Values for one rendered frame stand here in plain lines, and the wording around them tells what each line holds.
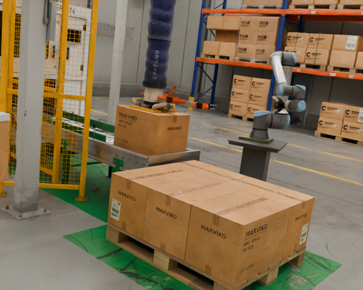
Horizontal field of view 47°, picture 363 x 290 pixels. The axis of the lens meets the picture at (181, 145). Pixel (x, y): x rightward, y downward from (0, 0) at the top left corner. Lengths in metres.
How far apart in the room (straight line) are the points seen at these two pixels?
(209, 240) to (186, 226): 0.19
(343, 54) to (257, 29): 2.43
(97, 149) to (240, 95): 8.24
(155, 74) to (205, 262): 1.87
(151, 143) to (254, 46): 8.29
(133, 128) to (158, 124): 0.33
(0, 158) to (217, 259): 1.42
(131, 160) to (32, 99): 0.96
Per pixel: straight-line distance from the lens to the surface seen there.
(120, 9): 6.91
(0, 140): 2.62
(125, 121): 4.02
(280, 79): 3.76
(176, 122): 3.83
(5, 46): 4.08
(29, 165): 3.75
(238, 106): 12.00
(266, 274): 3.01
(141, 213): 3.06
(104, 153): 4.03
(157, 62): 3.90
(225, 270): 2.68
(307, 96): 12.36
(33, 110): 3.66
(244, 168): 4.18
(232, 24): 12.34
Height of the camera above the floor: 1.43
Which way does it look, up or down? 11 degrees down
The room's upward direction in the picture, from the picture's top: 7 degrees clockwise
